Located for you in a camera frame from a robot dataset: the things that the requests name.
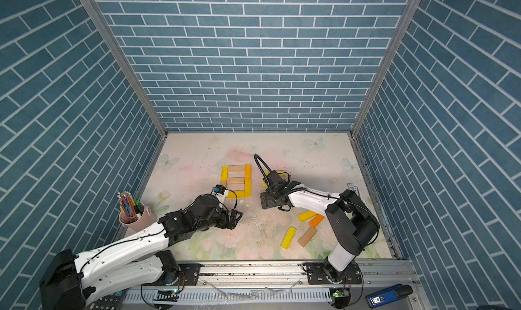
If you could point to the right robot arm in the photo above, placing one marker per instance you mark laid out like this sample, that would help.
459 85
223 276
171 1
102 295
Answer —
353 224

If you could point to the orange block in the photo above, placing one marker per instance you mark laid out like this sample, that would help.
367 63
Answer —
317 219
248 170

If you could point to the toothpaste tube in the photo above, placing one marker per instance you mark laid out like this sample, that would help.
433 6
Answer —
354 187

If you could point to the blue handheld device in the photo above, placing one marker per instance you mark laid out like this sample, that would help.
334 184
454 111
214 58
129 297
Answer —
388 295

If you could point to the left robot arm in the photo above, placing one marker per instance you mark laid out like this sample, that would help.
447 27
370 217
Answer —
73 281

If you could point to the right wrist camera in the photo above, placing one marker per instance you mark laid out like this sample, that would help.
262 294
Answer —
274 179

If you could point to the white cable duct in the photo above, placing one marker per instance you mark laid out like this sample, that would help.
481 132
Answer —
213 296

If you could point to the black calculator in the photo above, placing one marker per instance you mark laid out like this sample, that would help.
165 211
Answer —
109 302

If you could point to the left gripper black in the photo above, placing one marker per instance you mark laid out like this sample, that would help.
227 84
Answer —
226 224

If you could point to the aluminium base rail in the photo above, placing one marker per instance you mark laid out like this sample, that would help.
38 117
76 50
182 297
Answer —
286 274

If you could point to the yellow block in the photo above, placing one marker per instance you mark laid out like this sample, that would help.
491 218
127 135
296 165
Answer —
288 238
224 175
238 194
247 187

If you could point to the pen holder cup with pens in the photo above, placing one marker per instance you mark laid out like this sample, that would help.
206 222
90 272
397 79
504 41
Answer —
133 213

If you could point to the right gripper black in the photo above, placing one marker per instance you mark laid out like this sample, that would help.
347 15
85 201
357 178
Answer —
268 202

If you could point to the tan wooden block diagonal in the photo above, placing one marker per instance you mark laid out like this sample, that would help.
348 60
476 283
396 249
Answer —
236 181

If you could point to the yellow block diagonal right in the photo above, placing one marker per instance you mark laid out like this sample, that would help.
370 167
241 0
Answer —
308 215

